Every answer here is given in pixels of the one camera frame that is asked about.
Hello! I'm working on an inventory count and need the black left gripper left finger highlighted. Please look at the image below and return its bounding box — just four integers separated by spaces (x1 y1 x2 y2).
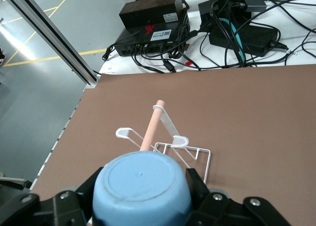
0 166 104 226

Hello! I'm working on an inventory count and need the coiled black cable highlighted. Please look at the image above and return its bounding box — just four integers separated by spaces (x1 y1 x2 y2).
169 23 191 60

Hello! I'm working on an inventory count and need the aluminium frame post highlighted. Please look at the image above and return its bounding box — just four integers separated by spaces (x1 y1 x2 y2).
3 0 99 90

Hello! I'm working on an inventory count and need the black power supply with cables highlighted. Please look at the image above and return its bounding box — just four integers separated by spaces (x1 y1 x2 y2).
198 0 281 57

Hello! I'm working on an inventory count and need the blue plastic cup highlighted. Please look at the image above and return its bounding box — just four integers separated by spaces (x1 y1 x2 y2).
92 151 194 226

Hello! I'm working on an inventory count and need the white wire cup rack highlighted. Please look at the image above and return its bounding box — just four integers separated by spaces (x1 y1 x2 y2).
115 99 212 185

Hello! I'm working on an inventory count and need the brown table mat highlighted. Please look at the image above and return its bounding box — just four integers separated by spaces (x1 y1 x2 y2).
29 64 316 226

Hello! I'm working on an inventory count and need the teal cable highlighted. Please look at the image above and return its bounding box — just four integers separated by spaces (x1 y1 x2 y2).
219 17 246 64

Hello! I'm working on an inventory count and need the black power cord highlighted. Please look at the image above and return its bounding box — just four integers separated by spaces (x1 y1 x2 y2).
270 28 316 66

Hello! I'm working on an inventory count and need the black mini computer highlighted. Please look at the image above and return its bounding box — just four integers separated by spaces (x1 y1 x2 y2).
113 13 191 58

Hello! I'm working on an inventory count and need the dark brick-shaped box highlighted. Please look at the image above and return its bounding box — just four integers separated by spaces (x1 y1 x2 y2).
118 0 184 31

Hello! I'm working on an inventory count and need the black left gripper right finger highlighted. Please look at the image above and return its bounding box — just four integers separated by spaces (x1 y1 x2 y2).
185 168 297 226

